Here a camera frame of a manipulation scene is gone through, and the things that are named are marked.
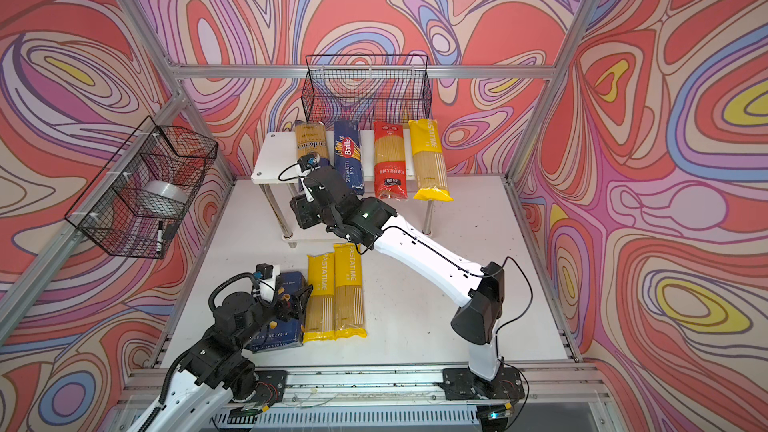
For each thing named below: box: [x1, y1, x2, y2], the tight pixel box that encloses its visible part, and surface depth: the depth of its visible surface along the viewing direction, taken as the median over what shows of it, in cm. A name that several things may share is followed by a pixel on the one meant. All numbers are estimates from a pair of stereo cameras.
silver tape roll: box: [143, 180, 188, 203], surface depth 75 cm
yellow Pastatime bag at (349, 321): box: [334, 243, 368, 340], surface depth 88 cm
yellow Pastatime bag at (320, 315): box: [303, 252, 336, 343], surface depth 87 cm
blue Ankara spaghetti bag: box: [295, 121, 331, 168], surface depth 81 cm
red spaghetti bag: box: [374, 121, 408, 200], surface depth 76 cm
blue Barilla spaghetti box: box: [334, 120, 365, 196], surface depth 76 cm
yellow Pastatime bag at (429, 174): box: [408, 118, 454, 202], surface depth 74 cm
